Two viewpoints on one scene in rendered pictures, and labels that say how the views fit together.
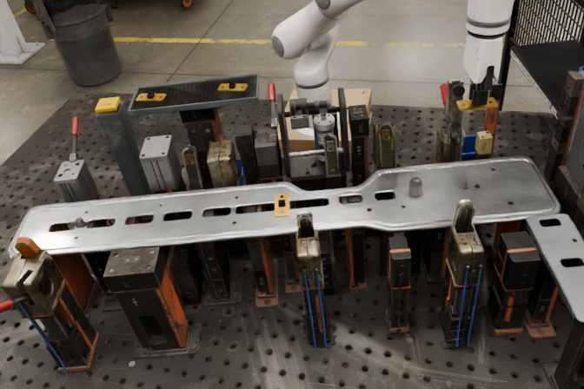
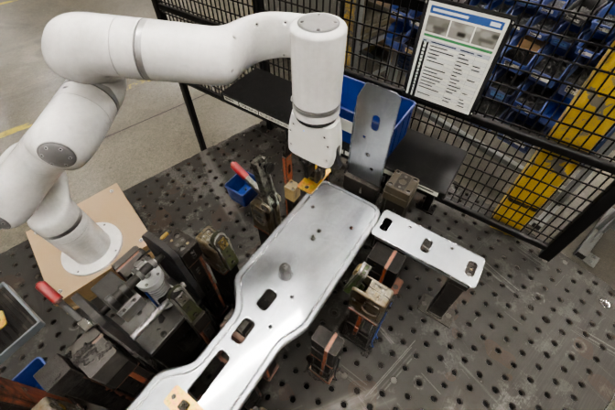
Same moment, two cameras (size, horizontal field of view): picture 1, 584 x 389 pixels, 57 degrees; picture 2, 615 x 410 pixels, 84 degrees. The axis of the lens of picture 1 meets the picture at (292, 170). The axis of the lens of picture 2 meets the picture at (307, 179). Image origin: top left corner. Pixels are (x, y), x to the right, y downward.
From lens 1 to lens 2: 76 cm
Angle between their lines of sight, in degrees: 43
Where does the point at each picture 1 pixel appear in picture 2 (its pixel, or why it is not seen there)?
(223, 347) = not seen: outside the picture
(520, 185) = (340, 208)
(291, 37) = (11, 204)
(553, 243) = (404, 240)
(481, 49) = (330, 136)
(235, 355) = not seen: outside the picture
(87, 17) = not seen: outside the picture
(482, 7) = (326, 96)
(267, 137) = (93, 350)
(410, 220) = (310, 305)
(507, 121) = (237, 145)
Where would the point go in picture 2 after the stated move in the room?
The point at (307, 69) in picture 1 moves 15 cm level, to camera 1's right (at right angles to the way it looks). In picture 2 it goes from (50, 217) to (98, 180)
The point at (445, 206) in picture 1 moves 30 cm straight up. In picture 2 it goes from (318, 267) to (322, 196)
